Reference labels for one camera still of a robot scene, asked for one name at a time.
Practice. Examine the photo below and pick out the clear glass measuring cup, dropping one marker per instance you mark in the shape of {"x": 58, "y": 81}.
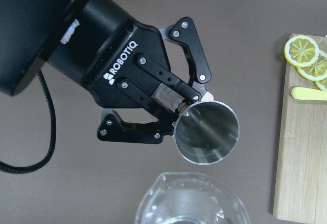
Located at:
{"x": 190, "y": 197}

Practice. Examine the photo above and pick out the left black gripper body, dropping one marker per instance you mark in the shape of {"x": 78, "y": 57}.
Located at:
{"x": 96, "y": 43}

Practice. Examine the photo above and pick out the lemon slice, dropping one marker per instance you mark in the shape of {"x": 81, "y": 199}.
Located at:
{"x": 321, "y": 84}
{"x": 316, "y": 71}
{"x": 301, "y": 51}

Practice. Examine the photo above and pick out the bamboo cutting board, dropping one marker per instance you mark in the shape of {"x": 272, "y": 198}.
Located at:
{"x": 300, "y": 186}

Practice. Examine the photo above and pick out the yellow plastic knife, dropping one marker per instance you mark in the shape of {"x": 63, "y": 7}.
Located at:
{"x": 309, "y": 94}

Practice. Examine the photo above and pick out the steel shaker cup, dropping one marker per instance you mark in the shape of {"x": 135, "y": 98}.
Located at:
{"x": 206, "y": 132}

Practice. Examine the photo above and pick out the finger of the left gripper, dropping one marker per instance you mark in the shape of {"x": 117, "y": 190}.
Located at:
{"x": 184, "y": 34}
{"x": 114, "y": 129}

